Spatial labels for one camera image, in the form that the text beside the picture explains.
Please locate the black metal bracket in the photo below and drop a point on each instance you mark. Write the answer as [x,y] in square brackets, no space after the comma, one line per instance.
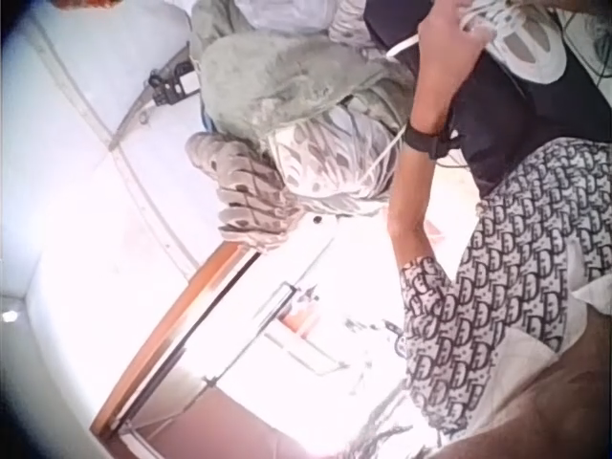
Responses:
[168,86]

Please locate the person's left fingers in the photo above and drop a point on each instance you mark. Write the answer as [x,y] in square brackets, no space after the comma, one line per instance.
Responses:
[471,16]

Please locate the black wrist band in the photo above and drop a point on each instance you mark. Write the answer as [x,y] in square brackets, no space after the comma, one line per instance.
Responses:
[425,139]

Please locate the green fluffy towel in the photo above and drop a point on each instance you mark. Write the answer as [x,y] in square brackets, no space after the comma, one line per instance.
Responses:
[287,81]

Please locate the person's legs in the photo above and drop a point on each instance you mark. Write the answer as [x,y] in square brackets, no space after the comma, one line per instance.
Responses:
[507,115]

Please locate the pale lilac cloth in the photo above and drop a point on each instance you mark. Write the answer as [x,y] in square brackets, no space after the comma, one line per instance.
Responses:
[282,14]

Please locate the brown wooden door frame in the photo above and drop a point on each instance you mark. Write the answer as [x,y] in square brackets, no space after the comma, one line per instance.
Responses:
[167,344]

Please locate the white grey sneaker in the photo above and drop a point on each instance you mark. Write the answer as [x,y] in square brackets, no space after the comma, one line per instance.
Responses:
[521,40]

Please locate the person's left hand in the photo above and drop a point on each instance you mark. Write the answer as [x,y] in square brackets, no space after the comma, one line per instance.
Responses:
[442,67]

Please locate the white cabinet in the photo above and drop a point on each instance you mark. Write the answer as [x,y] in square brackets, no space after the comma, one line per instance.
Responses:
[296,296]

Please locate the grey white patterned cloth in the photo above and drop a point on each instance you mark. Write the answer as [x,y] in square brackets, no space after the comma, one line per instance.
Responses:
[330,158]

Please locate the folded beige patterned towel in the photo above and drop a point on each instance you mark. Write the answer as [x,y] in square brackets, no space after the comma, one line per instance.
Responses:
[241,191]

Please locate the white shoelace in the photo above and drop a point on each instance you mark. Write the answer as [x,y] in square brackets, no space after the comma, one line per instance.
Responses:
[401,48]

